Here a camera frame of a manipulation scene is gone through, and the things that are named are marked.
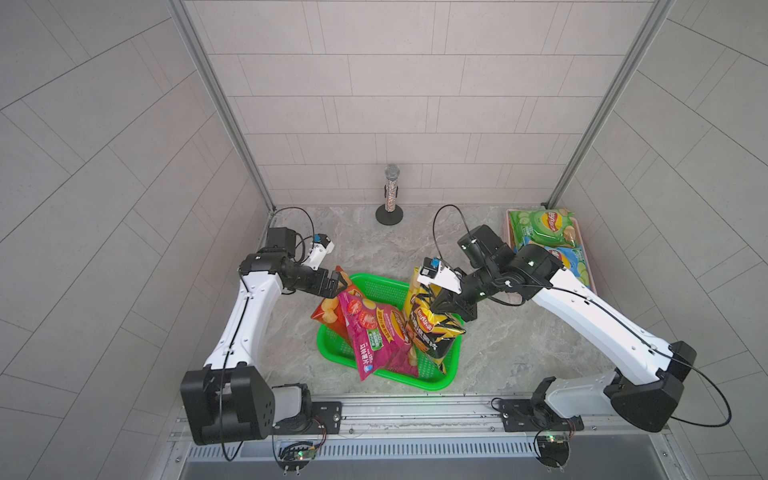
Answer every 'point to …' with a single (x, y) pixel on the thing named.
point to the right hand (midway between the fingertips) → (435, 306)
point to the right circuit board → (554, 451)
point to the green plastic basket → (393, 294)
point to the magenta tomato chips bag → (378, 334)
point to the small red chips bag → (331, 314)
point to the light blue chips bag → (574, 259)
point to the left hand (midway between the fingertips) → (334, 276)
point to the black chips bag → (433, 330)
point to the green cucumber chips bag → (542, 226)
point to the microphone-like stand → (390, 214)
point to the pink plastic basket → (586, 256)
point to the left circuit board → (295, 456)
